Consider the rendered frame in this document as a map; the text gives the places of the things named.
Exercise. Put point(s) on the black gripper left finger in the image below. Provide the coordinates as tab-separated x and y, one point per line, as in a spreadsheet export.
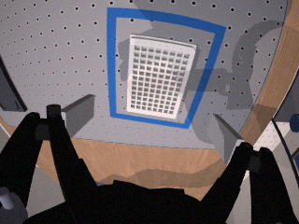
18	160

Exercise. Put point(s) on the blue tape outline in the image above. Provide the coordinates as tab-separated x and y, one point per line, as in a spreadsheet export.
114	12

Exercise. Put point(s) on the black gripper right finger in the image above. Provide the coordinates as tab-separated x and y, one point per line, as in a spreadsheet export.
270	201

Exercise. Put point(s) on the white well plate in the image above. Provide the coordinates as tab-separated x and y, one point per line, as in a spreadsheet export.
149	50

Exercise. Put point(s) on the grey perforated base plate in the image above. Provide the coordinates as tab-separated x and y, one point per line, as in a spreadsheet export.
55	52

